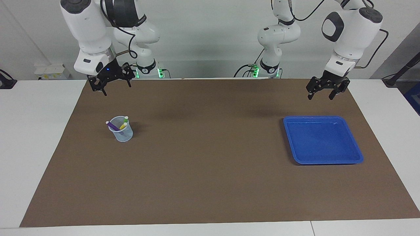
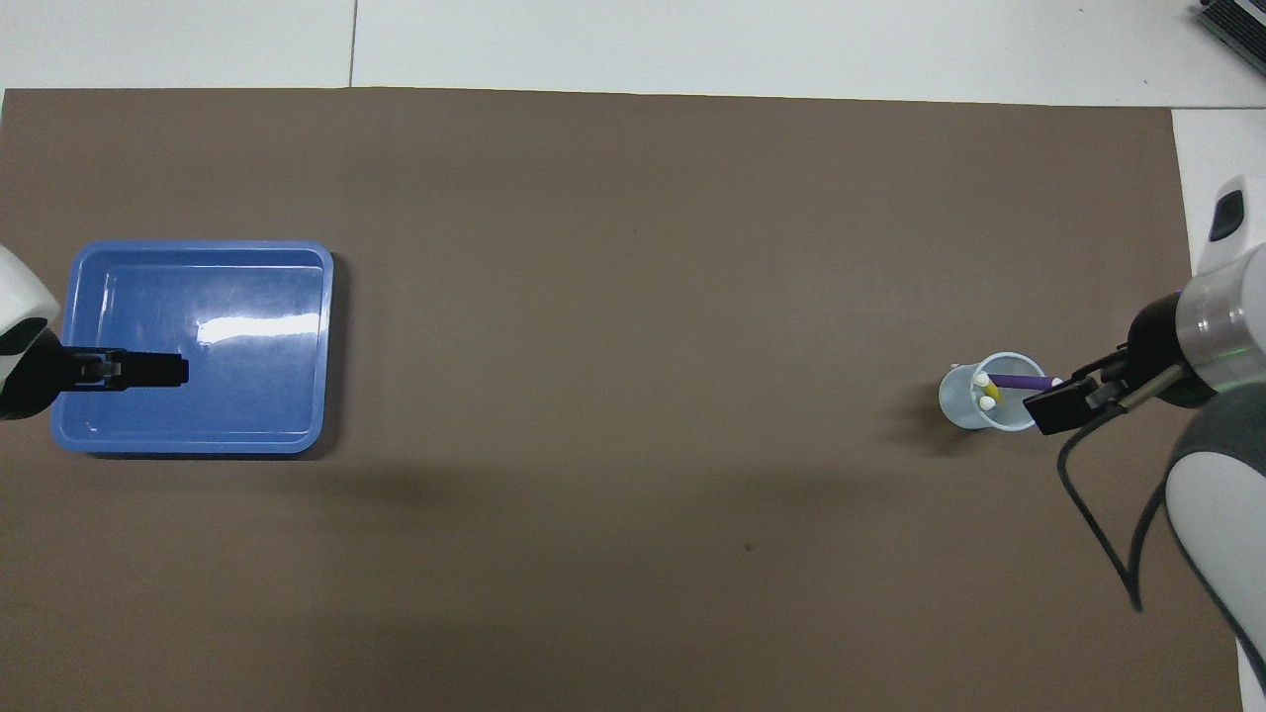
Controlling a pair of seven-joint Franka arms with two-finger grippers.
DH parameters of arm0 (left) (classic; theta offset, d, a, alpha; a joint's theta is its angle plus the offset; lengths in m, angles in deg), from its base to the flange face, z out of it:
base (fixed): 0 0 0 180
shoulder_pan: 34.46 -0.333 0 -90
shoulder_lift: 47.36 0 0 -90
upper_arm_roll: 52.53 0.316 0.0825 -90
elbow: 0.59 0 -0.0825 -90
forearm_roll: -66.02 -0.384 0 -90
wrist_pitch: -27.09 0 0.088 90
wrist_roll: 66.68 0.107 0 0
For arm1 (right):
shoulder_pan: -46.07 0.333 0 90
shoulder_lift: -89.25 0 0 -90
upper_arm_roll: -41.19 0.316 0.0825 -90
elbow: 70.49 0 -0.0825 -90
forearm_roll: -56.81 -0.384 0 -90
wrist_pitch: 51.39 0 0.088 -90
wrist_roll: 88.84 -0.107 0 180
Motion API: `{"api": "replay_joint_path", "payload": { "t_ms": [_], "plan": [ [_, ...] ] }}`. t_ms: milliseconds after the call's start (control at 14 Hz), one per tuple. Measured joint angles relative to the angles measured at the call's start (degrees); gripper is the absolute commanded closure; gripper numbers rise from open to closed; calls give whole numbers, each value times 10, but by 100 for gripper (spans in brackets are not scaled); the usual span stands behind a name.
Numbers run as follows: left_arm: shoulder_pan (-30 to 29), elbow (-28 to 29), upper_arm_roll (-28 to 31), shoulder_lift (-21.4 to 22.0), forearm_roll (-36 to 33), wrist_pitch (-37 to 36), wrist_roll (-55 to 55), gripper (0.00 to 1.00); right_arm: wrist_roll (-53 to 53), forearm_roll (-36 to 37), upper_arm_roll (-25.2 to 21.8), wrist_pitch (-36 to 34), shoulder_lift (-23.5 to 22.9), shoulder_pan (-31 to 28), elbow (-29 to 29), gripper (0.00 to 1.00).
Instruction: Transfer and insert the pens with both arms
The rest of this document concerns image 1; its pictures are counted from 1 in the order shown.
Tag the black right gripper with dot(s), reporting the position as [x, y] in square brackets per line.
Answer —
[110, 73]

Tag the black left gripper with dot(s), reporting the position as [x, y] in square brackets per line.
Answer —
[328, 81]

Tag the purple marker pen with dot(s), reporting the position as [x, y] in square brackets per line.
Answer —
[113, 126]

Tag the yellow marker pen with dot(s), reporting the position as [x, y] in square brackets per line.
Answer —
[123, 126]

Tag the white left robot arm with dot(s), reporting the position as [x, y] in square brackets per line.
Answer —
[347, 36]

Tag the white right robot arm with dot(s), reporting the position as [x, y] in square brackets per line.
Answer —
[95, 32]

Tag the green lit right base plug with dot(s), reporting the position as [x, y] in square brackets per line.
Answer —
[160, 72]

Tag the green lit base plug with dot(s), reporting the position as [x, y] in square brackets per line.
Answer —
[160, 72]
[255, 70]

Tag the blue plastic tray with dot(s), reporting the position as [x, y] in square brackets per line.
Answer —
[321, 141]

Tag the translucent plastic cup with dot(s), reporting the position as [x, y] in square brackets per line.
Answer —
[126, 135]

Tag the white power strip box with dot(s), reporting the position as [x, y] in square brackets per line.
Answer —
[52, 72]

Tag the green lit left base plug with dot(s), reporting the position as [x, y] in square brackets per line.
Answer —
[255, 70]

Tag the blue floor object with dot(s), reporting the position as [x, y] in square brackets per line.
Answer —
[414, 98]

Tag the brown table mat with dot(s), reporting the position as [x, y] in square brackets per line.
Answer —
[210, 170]

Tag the black camera stand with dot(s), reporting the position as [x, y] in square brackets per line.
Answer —
[402, 70]

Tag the black clamp mount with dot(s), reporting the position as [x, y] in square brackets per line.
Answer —
[6, 83]

